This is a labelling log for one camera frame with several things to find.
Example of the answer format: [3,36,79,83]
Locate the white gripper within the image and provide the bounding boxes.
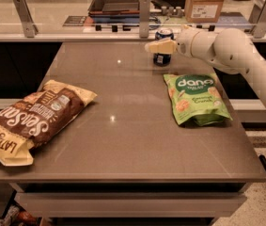
[145,24,208,59]

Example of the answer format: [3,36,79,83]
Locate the blue pepsi can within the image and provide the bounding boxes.
[153,27,174,67]

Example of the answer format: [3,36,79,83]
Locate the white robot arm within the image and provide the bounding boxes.
[145,25,266,107]

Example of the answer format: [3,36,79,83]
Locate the green dang chip bag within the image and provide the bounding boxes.
[164,73,232,126]

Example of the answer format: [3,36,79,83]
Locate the brown chip bag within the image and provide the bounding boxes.
[0,80,96,167]

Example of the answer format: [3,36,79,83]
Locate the cardboard box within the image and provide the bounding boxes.
[184,0,224,23]

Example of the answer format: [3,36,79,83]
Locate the open orange grey case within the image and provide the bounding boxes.
[88,0,139,16]

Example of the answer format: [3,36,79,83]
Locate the grey table drawer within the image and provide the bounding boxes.
[15,193,246,218]

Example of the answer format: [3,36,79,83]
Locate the snack packets under table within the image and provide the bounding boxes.
[0,204,52,226]

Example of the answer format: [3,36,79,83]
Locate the middle metal glass bracket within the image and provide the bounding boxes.
[139,0,150,39]

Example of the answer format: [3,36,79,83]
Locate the metal glass bracket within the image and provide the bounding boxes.
[251,0,266,39]
[139,0,150,39]
[12,0,39,38]

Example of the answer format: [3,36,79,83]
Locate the right metal glass bracket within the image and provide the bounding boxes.
[251,0,266,39]

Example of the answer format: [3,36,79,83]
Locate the left metal glass bracket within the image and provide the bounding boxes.
[12,0,39,38]

